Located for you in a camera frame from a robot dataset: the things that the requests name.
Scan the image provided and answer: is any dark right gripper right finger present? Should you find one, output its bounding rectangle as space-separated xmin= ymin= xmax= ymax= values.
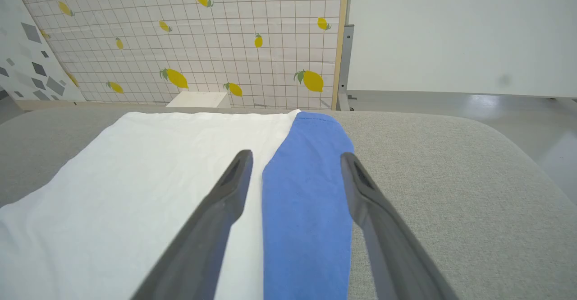
xmin=340 ymin=152 xmax=458 ymax=300

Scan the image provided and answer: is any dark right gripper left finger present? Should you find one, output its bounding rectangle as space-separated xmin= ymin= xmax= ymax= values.
xmin=131 ymin=149 xmax=254 ymax=300

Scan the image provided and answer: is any blue and white garment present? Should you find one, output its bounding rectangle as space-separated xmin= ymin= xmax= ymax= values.
xmin=0 ymin=109 xmax=357 ymax=300

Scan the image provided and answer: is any grey fabric sofa cushion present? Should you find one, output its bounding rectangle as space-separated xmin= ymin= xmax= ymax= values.
xmin=0 ymin=106 xmax=577 ymax=300

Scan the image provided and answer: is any white box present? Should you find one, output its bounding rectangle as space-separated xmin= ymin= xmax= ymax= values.
xmin=166 ymin=92 xmax=230 ymax=109

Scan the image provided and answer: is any grey metal partition stand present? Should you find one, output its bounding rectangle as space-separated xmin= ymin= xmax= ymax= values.
xmin=336 ymin=24 xmax=357 ymax=111

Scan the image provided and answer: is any lemon print grid partition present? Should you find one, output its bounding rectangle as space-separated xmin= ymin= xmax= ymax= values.
xmin=9 ymin=0 xmax=350 ymax=111

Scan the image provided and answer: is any grey geometric print panel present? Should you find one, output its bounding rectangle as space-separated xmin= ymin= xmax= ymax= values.
xmin=0 ymin=0 xmax=86 ymax=104

